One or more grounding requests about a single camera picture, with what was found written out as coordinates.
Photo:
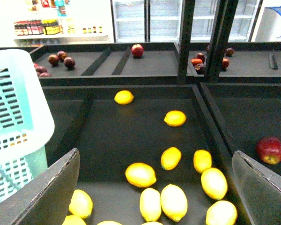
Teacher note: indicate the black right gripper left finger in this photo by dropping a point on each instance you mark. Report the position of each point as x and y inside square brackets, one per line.
[44, 200]

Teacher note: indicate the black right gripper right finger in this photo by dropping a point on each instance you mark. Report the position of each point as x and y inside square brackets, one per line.
[260, 189]

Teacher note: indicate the light blue plastic basket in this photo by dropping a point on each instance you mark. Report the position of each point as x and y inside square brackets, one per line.
[26, 123]

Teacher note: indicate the yellow lemon bottom left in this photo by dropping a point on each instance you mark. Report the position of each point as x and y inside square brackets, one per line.
[81, 204]

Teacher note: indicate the yellow lemon bottom right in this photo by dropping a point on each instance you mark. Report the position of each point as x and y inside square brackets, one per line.
[221, 213]

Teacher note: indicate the yellow lemon right edge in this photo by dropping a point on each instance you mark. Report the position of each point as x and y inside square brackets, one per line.
[214, 183]

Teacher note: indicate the yellow lemon centre right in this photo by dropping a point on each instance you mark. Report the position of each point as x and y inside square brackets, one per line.
[202, 160]

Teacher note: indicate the large yellow lemon bottom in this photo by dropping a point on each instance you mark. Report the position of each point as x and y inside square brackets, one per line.
[174, 202]

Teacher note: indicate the large yellow lemon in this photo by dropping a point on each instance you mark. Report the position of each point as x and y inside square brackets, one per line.
[174, 202]
[140, 175]

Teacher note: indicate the large yellow lemon left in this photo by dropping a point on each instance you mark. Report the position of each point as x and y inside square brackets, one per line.
[140, 175]

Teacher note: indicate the yellow lemon bottom middle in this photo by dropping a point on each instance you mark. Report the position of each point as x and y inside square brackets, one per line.
[150, 205]

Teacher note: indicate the black lemon tray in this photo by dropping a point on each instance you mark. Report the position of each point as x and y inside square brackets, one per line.
[110, 137]

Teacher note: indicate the yellow lemon upper right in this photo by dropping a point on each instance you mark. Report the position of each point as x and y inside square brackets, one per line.
[175, 118]

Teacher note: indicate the yellow lemon far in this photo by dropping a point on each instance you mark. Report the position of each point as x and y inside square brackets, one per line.
[124, 97]

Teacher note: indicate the red apple right tray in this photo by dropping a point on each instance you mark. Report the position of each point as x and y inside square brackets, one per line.
[268, 150]

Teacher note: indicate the red apple tray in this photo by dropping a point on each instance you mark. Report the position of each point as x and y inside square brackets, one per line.
[268, 150]
[137, 50]

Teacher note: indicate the white chest freezer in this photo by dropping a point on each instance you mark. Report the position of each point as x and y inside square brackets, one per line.
[269, 29]

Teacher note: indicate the shelf of bottles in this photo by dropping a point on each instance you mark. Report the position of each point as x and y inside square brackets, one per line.
[70, 21]

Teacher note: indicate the red apple back tray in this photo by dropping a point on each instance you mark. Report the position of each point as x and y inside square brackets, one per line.
[137, 50]

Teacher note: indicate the glass door cabinet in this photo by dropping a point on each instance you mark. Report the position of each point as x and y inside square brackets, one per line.
[160, 20]

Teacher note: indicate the black metal shelf post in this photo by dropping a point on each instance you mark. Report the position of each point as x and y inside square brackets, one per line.
[185, 39]

